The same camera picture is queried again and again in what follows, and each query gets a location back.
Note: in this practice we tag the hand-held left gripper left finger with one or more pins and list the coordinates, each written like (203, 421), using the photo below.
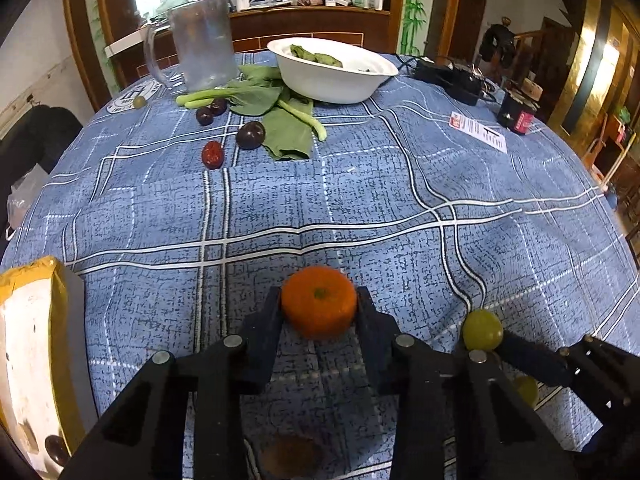
(265, 342)

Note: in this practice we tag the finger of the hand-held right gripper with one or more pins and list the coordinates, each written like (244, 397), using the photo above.
(535, 360)

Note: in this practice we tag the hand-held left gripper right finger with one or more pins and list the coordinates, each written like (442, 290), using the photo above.
(372, 345)

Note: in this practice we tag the mandarin with green stem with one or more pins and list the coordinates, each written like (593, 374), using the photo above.
(319, 308)

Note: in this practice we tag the white box with yellow tape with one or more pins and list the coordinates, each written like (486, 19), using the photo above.
(30, 350)

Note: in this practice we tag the brown kiwi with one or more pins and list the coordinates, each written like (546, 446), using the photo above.
(290, 456)

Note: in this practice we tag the small red jujube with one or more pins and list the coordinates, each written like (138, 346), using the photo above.
(212, 154)

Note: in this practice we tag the green leafy vegetable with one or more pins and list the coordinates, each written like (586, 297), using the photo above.
(287, 130)

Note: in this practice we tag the small dark plums pair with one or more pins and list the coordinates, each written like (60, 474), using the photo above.
(204, 116)

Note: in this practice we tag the white paper leaflet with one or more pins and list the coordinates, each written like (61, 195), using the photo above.
(477, 131)

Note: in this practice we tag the dark grape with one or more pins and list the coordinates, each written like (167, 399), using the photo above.
(218, 106)

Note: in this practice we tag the red and black box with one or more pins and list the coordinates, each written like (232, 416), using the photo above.
(515, 112)

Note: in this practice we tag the white bowl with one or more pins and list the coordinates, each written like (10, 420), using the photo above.
(330, 82)

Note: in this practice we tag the small green grape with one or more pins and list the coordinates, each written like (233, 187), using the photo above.
(139, 102)

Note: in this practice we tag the black power adapter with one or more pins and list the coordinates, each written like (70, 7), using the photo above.
(445, 77)

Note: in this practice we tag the clear plastic bag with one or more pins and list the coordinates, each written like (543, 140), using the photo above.
(25, 200)

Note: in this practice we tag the leafy greens in bowl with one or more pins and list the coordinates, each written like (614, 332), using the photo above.
(317, 56)

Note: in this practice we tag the wooden stair railing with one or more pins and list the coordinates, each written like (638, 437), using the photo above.
(550, 65)

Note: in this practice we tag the black chair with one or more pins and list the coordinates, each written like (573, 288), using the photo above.
(35, 145)

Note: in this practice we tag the clear plastic mug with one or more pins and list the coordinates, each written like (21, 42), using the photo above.
(205, 45)

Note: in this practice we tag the black jacket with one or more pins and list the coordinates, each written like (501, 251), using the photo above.
(497, 42)

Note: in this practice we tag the wooden counter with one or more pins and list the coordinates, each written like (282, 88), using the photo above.
(310, 22)

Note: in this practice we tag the brown wooden door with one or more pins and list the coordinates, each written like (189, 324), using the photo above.
(470, 10)

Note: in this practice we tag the bamboo wall decoration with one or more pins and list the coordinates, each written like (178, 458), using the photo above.
(417, 5)

